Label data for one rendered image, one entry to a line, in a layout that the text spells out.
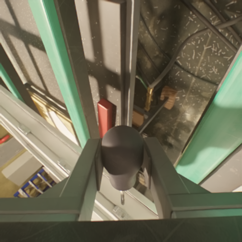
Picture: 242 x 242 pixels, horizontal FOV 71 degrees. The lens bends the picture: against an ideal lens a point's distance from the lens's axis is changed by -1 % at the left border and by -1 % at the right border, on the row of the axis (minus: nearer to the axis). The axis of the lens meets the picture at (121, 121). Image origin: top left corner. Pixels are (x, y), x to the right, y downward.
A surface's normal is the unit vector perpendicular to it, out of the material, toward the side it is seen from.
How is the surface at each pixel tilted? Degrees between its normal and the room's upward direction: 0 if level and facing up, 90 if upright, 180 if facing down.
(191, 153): 0
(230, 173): 0
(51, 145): 90
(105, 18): 0
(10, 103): 90
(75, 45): 90
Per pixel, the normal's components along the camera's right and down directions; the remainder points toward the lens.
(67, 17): 0.79, 0.48
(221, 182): -0.62, 0.62
